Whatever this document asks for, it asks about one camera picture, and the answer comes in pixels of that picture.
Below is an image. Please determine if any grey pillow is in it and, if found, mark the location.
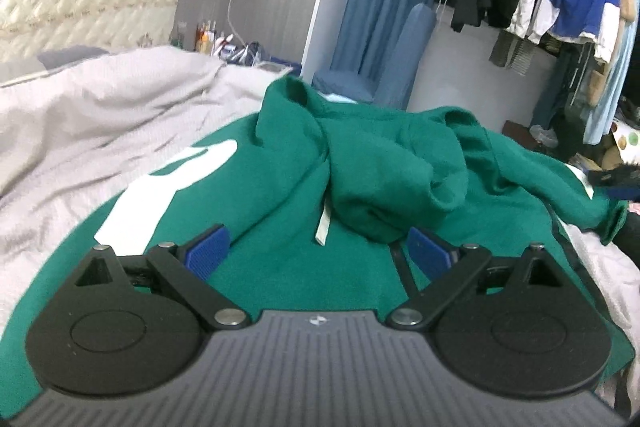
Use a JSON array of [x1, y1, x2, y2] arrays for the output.
[[37, 46, 107, 70]]

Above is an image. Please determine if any grey bed quilt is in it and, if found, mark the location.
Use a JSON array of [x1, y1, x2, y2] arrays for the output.
[[0, 44, 640, 408]]

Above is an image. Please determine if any light blue hanging garment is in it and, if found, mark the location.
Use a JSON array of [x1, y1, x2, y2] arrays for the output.
[[582, 15, 639, 145]]

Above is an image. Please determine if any brown wooden box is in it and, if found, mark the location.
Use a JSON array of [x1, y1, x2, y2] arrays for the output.
[[501, 120, 544, 152]]

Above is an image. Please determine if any green hooded sweatshirt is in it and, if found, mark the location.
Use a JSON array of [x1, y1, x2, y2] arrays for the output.
[[1, 78, 628, 416]]

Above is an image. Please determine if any cluttered bedside table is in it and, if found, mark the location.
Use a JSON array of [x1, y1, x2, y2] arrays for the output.
[[193, 20, 302, 77]]

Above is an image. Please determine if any striped hanging garment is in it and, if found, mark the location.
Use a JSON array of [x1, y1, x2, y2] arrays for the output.
[[489, 29, 536, 76]]

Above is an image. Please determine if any blue covered chair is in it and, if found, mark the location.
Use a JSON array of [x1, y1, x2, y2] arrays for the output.
[[311, 3, 436, 110]]

